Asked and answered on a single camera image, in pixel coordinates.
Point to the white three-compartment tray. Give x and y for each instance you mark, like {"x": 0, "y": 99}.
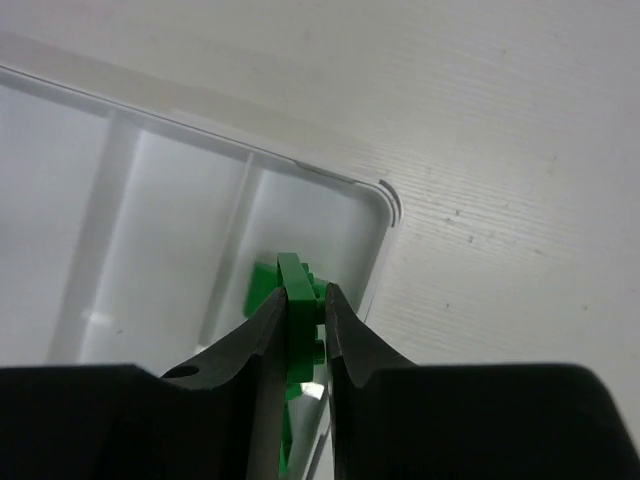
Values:
{"x": 127, "y": 237}

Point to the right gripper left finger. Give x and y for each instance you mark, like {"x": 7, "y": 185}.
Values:
{"x": 218, "y": 415}

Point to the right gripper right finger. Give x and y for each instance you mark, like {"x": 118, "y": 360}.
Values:
{"x": 394, "y": 419}

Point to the large green lego assembly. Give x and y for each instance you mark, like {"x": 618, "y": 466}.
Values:
{"x": 305, "y": 313}

